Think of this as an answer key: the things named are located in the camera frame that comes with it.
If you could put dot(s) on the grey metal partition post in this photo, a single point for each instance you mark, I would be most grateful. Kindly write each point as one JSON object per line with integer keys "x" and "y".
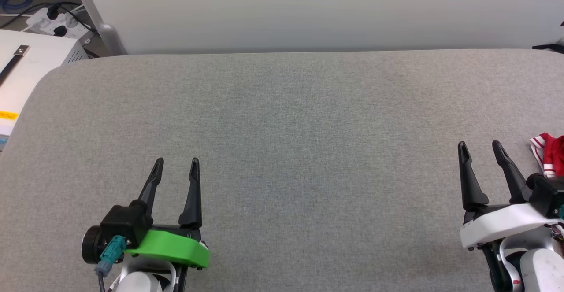
{"x": 110, "y": 38}

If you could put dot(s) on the yellow warning label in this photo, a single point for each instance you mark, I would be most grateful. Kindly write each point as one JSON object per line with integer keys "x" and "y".
{"x": 8, "y": 116}

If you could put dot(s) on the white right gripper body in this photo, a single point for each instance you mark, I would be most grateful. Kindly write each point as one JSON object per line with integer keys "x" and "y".
{"x": 498, "y": 223}

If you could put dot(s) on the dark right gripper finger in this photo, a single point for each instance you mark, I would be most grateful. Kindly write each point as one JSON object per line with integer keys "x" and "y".
{"x": 471, "y": 190}
{"x": 515, "y": 182}

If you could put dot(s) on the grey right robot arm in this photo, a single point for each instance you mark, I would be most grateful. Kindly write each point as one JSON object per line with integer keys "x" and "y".
{"x": 537, "y": 270}

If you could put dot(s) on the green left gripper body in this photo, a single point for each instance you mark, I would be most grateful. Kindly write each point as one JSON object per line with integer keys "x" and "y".
{"x": 176, "y": 248}

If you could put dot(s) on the white power strip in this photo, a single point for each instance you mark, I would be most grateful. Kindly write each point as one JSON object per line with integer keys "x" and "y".
{"x": 57, "y": 23}

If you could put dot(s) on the grey fabric sofa cushion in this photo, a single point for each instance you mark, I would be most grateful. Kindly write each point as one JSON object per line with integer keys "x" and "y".
{"x": 282, "y": 129}

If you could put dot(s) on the white equipment box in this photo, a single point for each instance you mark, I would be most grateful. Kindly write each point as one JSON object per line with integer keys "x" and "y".
{"x": 39, "y": 58}

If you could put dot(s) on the black partition foot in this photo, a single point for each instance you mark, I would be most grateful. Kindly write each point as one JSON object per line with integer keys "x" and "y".
{"x": 548, "y": 47}

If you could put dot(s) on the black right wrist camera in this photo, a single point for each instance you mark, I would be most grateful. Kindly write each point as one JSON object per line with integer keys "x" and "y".
{"x": 551, "y": 195}

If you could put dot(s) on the white partition panel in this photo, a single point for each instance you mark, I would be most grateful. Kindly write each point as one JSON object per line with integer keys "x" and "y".
{"x": 308, "y": 10}

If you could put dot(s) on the red Bulls basketball jersey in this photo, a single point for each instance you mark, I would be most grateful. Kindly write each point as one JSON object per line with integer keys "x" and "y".
{"x": 555, "y": 151}

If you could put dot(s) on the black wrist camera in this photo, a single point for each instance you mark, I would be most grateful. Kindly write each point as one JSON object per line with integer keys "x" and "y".
{"x": 125, "y": 221}
{"x": 551, "y": 195}

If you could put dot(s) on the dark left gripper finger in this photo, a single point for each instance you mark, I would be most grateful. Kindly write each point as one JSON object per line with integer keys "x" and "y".
{"x": 193, "y": 204}
{"x": 152, "y": 186}

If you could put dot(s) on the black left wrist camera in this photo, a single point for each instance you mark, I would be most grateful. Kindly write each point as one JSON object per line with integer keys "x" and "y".
{"x": 125, "y": 221}

